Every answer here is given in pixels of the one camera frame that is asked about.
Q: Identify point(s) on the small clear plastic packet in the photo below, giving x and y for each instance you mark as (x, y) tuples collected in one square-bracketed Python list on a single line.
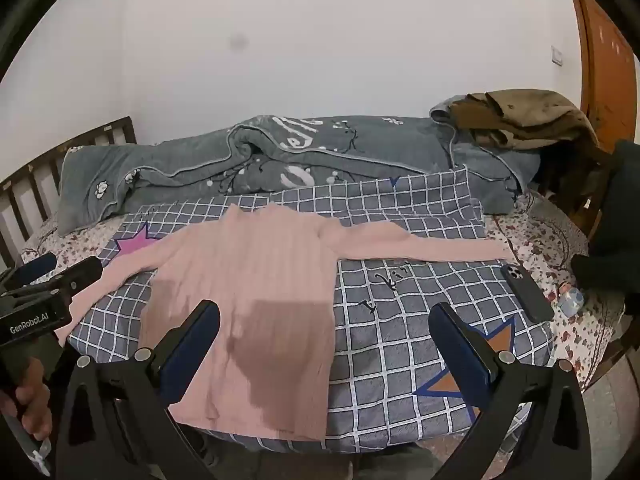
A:
[(571, 302)]

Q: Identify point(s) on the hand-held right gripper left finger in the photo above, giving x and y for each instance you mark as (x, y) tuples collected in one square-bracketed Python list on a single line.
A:
[(192, 347)]

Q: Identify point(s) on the black smartphone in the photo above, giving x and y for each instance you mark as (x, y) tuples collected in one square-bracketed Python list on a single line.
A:
[(527, 292)]

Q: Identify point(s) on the orange wooden door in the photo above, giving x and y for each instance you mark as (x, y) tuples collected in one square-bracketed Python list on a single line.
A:
[(602, 60)]

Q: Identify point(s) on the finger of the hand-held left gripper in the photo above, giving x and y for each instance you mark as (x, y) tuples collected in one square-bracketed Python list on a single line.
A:
[(37, 263), (80, 275)]

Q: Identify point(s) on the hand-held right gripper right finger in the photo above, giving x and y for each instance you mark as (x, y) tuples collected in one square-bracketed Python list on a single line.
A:
[(462, 347)]

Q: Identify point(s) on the dark wooden headboard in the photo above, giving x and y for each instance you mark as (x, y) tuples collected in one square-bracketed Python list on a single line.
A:
[(30, 175)]

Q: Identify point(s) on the person's left hand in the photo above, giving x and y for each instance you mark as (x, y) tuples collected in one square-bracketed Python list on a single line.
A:
[(32, 400)]

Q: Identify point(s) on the white wall switch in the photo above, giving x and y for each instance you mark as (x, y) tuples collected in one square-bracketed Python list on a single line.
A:
[(557, 55)]

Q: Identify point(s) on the floral bed sheet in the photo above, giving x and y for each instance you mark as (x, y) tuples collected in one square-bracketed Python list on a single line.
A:
[(550, 245)]

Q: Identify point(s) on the pink ribbed sweater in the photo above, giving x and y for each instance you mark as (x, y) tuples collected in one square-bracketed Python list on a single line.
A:
[(250, 310)]

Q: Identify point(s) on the grey checked blanket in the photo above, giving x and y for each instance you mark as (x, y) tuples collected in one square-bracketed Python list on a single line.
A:
[(400, 335)]

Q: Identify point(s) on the brown jacket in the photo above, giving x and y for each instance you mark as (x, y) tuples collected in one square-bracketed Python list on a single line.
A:
[(525, 117)]

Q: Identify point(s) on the grey printed quilt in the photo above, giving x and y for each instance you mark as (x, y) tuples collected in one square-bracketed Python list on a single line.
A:
[(310, 155)]

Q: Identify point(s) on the dark garment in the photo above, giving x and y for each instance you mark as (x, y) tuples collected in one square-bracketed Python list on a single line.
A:
[(617, 220)]

